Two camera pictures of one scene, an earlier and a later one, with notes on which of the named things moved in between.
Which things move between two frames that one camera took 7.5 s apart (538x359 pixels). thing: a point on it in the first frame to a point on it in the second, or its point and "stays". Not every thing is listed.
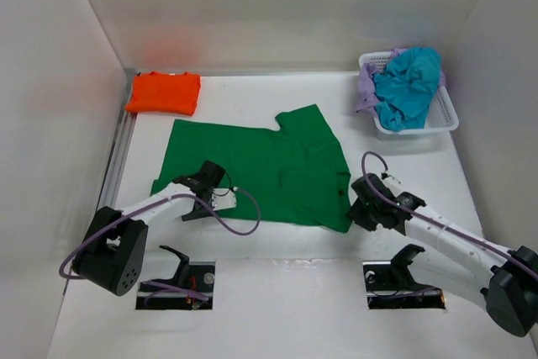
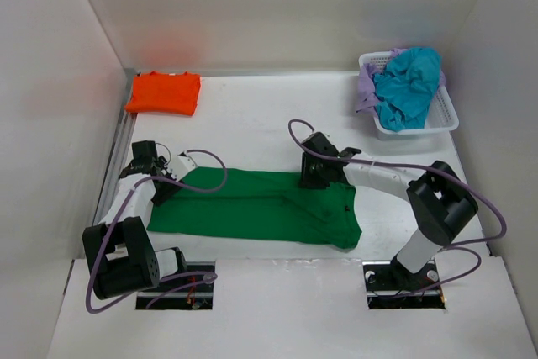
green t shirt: [292, 170] to [260, 206]
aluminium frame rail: [122, 135] stays
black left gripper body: [198, 212] to [165, 189]
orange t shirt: [157, 92] stays
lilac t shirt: [367, 94] stays
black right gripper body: [363, 214] to [312, 174]
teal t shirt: [404, 86] stays
